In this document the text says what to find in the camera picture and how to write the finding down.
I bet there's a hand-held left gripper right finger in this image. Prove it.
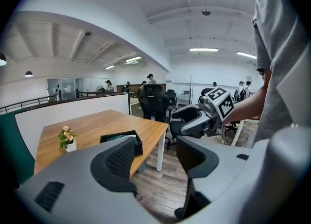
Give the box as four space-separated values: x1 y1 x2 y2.
174 136 220 220

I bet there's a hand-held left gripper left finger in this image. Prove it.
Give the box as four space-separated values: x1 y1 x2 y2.
90 137 138 194

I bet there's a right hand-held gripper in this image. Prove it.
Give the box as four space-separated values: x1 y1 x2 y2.
171 86 235 138

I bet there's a black leather box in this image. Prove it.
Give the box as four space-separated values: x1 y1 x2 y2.
99 130 144 158

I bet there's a green tissue pack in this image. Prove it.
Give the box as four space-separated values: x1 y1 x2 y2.
106 132 138 142

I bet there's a person's right forearm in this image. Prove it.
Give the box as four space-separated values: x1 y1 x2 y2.
222 69 272 124

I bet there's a black headrest office chair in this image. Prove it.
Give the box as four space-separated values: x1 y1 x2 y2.
138 84 171 124

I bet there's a potted flower plant white pot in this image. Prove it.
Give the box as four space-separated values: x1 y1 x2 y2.
57 125 77 153

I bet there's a wooden table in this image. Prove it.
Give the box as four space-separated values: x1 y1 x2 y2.
14 93 130 155

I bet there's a rectangular ceiling light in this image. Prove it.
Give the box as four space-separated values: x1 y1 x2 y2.
190 47 219 52
236 51 258 60

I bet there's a wood panel counter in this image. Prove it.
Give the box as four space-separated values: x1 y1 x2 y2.
116 83 167 93

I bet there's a green partition panel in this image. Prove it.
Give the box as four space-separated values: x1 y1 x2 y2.
0 112 36 185

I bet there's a black metal railing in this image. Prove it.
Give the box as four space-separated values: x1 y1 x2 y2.
0 91 122 115

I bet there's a grey t-shirt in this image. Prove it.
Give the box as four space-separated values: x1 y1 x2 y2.
245 0 311 147

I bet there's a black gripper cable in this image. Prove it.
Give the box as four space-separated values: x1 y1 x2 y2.
220 124 229 146

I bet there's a white frame desk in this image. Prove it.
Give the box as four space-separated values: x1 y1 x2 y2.
228 118 261 147

